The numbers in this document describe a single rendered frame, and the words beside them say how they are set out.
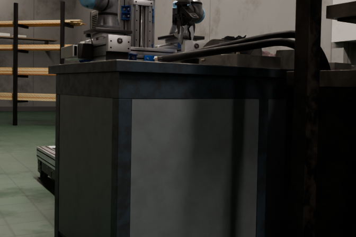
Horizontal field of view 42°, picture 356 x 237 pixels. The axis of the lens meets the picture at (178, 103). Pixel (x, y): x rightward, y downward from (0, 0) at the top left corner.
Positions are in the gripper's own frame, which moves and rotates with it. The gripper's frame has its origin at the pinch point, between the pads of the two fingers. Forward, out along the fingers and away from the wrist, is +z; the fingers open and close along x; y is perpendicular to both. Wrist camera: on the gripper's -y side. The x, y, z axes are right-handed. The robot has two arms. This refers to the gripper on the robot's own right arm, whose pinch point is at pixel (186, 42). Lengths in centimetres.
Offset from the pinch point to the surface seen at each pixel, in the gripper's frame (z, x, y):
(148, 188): 46, 59, -61
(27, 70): 72, -85, 603
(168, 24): -2, -289, 470
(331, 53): 25, -241, 99
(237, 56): 4.6, 5.2, -45.0
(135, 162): 36, 63, -60
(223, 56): 5.2, 5.2, -35.9
